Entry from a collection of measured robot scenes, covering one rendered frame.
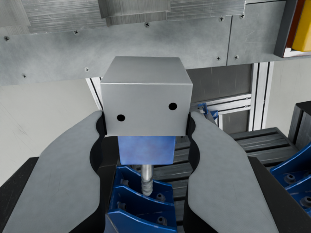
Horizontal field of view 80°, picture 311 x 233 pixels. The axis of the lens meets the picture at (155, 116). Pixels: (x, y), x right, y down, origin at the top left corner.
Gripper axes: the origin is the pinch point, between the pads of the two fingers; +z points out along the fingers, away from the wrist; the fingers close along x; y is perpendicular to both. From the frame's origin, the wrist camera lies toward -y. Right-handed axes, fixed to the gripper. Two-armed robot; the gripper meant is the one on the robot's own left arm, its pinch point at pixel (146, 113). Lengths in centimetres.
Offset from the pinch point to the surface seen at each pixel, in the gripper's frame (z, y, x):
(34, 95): 95, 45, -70
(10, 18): 8.8, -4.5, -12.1
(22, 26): 7.6, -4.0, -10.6
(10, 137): 95, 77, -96
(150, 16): 7.5, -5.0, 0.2
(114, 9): 8.7, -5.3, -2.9
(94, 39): 15.1, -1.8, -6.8
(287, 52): 12.9, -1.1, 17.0
